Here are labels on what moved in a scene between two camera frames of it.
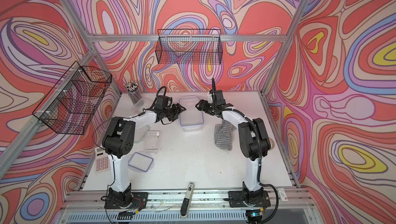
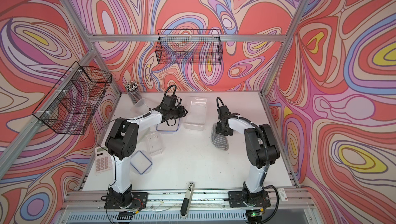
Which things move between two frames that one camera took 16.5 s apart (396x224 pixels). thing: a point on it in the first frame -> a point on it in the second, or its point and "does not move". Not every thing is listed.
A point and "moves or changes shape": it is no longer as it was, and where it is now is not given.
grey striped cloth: x=223 y=134 moves or changes shape
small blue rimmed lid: x=140 y=161 does not move
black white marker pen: x=186 y=203 does not move
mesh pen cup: x=133 y=91 does not move
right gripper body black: x=214 y=105 -> x=225 y=131
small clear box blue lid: x=152 y=141 does not move
